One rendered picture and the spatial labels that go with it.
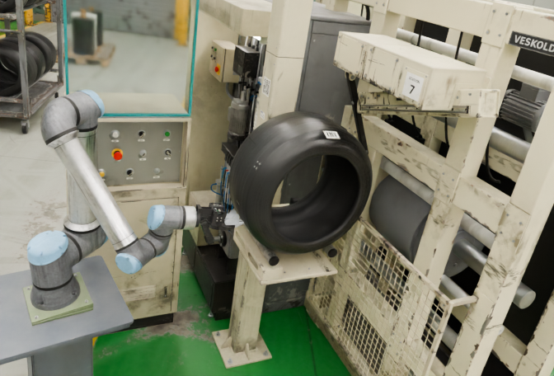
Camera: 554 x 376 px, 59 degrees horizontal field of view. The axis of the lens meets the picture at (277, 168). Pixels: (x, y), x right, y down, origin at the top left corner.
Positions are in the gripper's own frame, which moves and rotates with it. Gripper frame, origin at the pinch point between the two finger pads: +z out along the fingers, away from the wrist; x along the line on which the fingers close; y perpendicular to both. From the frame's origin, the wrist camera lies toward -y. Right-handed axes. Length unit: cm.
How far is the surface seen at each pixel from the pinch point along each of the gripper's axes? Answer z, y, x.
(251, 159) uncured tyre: -2.9, 28.5, -0.2
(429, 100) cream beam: 38, 70, -35
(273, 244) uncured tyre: 10.6, -2.3, -11.8
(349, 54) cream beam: 35, 73, 13
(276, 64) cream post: 11, 61, 26
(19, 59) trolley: -88, -42, 368
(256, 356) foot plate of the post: 42, -97, 20
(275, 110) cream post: 16, 42, 26
